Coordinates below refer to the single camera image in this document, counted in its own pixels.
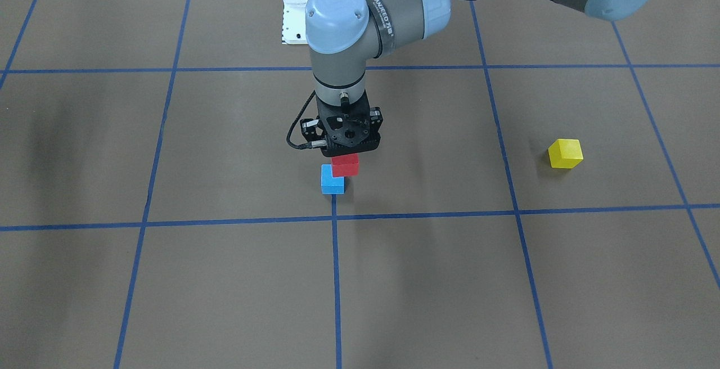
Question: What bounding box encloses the blue block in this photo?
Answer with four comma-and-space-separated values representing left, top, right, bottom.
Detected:
321, 164, 345, 195

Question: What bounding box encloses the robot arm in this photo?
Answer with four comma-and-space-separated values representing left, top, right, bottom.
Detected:
291, 0, 648, 158

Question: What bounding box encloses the red block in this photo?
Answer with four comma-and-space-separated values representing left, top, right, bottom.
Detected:
331, 154, 359, 178

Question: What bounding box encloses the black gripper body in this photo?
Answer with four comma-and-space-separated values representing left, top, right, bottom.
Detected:
316, 92, 381, 152

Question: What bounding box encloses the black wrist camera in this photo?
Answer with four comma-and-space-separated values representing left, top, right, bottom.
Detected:
299, 118, 324, 142

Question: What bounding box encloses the yellow block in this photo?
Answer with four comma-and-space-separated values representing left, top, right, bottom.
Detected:
548, 138, 584, 169

